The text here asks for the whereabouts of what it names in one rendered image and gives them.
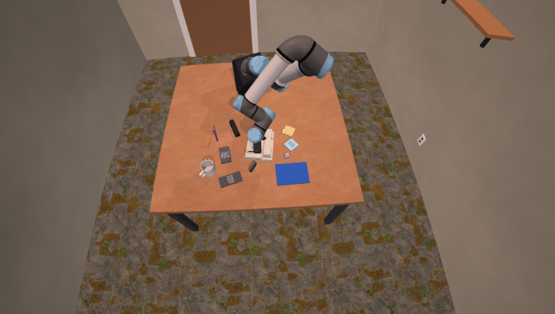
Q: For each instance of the beige desk phone body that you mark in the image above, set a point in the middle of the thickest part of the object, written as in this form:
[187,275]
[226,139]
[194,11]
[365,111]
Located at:
[249,155]

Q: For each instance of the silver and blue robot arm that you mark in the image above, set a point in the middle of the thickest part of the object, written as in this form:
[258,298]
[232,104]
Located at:
[311,59]

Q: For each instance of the white mug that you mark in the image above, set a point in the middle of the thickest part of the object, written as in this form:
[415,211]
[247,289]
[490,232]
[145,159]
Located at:
[208,169]

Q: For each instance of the yellow sticky note pad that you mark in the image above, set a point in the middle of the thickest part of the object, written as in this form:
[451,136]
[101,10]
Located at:
[288,131]

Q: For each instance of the beige telephone handset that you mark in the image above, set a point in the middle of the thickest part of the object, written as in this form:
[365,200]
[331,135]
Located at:
[267,145]

